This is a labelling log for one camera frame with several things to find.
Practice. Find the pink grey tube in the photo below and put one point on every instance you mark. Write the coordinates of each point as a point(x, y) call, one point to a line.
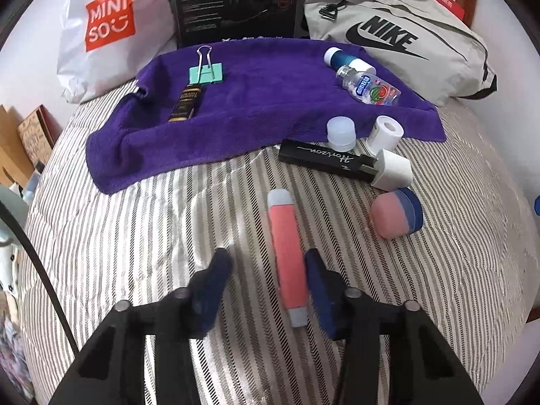
point(290, 265)

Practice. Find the white tape roll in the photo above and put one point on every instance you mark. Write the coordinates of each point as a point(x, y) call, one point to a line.
point(385, 135)

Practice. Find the wooden headboard piece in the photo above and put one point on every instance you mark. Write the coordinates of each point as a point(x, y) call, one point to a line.
point(15, 165)

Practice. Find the translucent white cap adapter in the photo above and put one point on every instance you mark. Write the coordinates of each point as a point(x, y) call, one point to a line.
point(341, 134)

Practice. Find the teal binder clip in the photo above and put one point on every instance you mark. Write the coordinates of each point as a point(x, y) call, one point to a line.
point(207, 71)

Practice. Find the Grand Reserve black box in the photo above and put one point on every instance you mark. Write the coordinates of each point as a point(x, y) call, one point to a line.
point(187, 103)

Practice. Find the white charger adapter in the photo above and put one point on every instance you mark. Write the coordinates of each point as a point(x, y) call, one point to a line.
point(392, 172)

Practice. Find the clear sanitizer bottle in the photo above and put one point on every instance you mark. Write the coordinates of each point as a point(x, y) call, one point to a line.
point(367, 88)

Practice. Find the grey Nike bag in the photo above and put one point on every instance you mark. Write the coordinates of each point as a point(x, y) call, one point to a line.
point(420, 41)

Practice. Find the striped quilt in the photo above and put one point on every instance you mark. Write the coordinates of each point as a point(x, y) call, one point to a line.
point(474, 266)

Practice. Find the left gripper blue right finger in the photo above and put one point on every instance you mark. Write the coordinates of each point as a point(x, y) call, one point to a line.
point(327, 290)

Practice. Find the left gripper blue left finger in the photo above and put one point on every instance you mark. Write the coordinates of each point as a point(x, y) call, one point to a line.
point(206, 288)

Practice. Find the white Miniso plastic bag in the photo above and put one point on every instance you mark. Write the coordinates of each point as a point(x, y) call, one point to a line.
point(104, 43)

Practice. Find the pink blue sponge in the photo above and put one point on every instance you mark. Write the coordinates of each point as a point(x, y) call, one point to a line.
point(396, 214)

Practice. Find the purple towel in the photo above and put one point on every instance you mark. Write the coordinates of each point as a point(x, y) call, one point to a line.
point(272, 89)

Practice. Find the blue white cylinder bottle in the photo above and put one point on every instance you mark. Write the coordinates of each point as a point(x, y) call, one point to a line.
point(336, 58)

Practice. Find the black headset box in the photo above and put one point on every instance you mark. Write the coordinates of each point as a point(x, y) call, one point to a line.
point(206, 21)

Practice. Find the black Horizon stick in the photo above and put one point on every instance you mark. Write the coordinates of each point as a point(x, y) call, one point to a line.
point(327, 160)

